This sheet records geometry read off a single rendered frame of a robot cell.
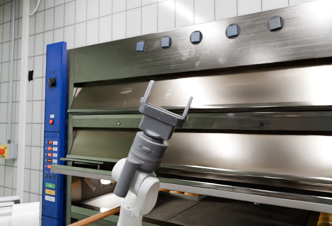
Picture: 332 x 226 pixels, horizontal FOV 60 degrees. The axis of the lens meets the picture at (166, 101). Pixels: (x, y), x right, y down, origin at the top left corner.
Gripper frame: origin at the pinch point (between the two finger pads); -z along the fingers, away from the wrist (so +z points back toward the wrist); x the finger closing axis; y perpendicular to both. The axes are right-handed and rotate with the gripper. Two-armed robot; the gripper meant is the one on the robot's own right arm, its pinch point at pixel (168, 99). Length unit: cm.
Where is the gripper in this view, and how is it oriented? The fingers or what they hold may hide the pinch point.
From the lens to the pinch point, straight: 73.9
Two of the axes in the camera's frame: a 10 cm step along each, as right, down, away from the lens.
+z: -3.6, 9.3, 1.0
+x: -9.2, -3.7, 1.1
